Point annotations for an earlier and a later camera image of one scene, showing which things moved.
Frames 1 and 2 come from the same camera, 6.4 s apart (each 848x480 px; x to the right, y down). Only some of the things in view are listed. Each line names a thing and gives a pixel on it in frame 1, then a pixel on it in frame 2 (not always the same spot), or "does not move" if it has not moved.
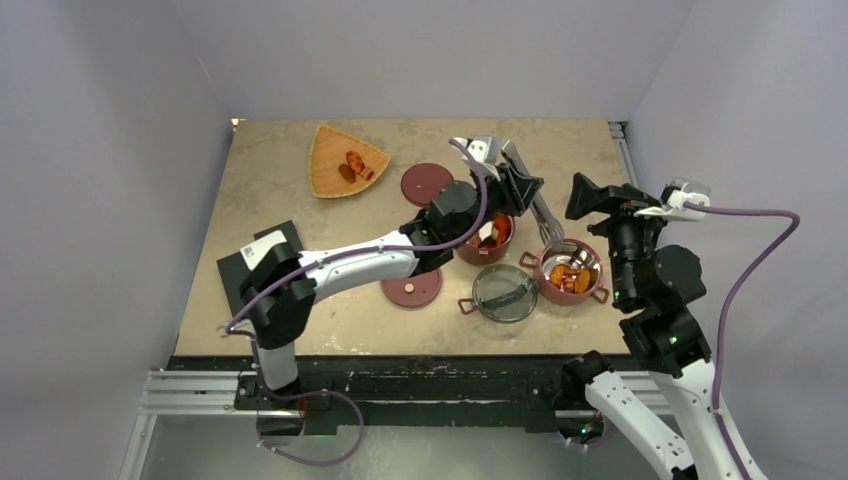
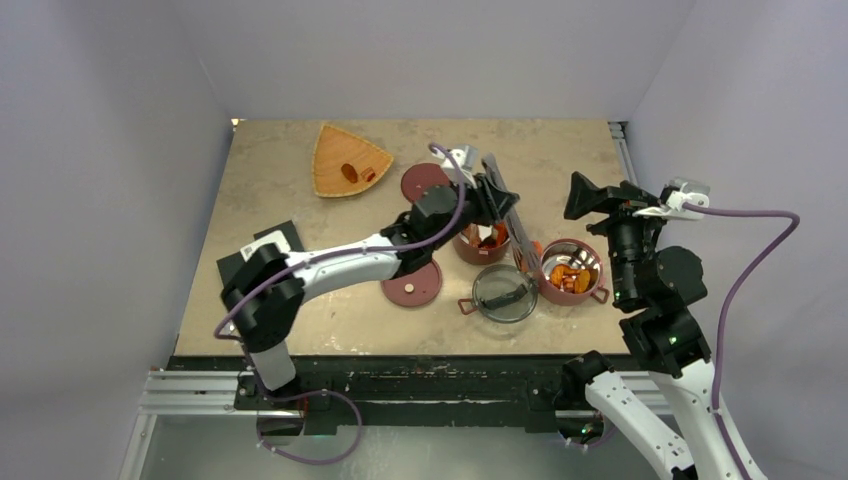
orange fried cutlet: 347,173 does not move
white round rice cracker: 485,230 does not move
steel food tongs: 549,230 -> 521,242
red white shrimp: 502,224 does not move
